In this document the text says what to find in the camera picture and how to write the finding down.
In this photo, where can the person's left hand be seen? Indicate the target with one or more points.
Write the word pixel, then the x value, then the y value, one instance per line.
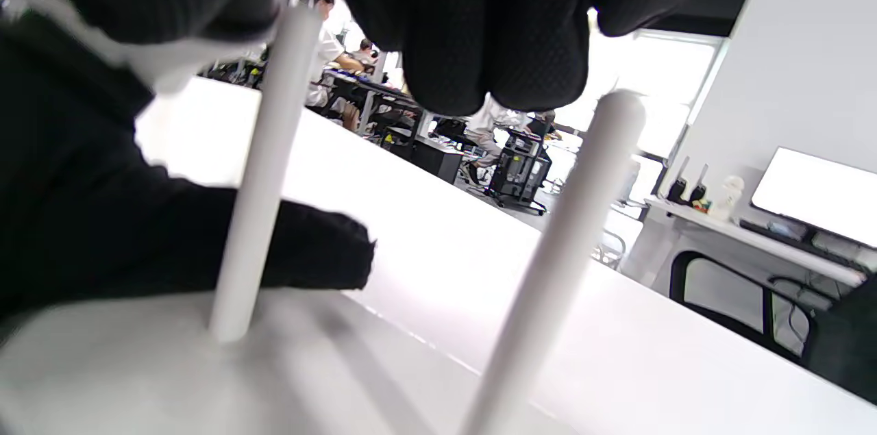
pixel 82 202

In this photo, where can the person's right hand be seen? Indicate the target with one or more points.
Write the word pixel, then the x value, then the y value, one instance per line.
pixel 493 24

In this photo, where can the white Hanoi Tower peg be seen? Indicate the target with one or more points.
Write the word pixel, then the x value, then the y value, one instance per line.
pixel 267 147
pixel 562 250

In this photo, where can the white Hanoi Tower base lid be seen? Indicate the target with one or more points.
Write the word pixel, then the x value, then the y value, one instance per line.
pixel 308 380

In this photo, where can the black desk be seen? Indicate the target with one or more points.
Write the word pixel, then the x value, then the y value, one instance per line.
pixel 384 96

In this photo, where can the black cabinet on wheeled stand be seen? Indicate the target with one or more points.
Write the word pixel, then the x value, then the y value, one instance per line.
pixel 521 171

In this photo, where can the black handheld radio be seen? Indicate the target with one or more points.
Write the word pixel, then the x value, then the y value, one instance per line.
pixel 699 192
pixel 678 190

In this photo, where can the white office desk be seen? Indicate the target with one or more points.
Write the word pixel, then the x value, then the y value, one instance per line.
pixel 651 250

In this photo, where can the white bottle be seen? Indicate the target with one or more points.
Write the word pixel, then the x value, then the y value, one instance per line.
pixel 727 199

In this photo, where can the black keyboard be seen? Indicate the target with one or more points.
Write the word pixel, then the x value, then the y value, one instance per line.
pixel 774 229

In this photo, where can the white lit monitor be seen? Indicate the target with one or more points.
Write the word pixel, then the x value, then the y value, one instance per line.
pixel 815 195

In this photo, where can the black office chair black base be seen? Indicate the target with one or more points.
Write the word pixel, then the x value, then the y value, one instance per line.
pixel 846 346

